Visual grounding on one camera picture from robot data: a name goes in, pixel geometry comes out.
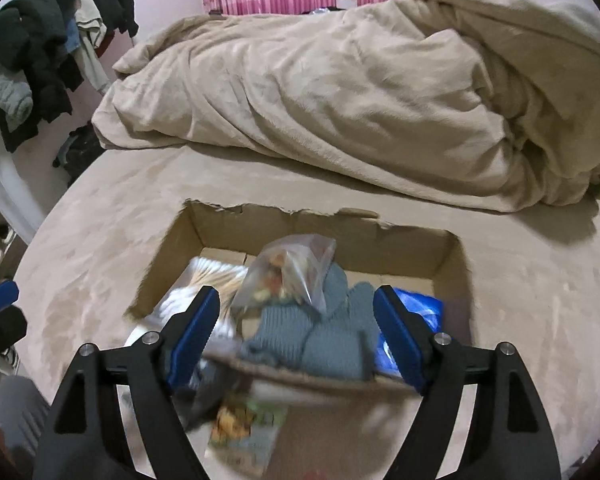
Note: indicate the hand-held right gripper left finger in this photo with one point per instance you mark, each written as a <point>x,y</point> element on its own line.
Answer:
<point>196,337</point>

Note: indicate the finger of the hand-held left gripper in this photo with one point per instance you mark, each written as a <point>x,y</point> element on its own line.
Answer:
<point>0,329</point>

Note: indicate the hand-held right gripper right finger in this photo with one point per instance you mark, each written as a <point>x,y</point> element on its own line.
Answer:
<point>399,336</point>

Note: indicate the cardboard box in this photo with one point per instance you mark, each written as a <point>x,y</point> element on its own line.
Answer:
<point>420,260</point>

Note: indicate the blue plastic packet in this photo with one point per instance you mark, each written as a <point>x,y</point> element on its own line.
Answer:
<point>425,312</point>

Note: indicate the white cotton swab packet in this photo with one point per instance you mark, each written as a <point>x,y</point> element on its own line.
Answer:
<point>205,275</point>

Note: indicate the blue-grey knitted gloves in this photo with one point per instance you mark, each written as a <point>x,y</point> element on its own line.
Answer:
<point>325,340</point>

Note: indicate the person's grey trouser leg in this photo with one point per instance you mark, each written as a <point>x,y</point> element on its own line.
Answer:
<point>20,415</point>

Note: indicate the green and orange printed packet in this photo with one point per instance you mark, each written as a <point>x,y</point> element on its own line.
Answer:
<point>240,425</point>

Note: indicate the clear plastic snack bag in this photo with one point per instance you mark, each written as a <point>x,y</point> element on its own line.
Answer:
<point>292,272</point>

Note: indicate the bed with beige sheet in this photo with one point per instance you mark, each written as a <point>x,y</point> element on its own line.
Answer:
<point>105,240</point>

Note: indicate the white furniture panel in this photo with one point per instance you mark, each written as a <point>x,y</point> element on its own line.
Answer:
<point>5,180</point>

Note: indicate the dark bag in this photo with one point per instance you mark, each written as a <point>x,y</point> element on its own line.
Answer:
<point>80,150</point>

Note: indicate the grey quilted jacket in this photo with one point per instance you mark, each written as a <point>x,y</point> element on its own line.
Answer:
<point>12,95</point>

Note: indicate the beige fleece blanket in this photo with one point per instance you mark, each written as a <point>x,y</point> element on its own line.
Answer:
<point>360,95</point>

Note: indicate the black hanging clothes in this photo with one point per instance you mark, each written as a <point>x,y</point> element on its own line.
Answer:
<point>35,25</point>

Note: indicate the cream hanging garment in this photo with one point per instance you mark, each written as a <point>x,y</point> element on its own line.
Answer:
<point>92,35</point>

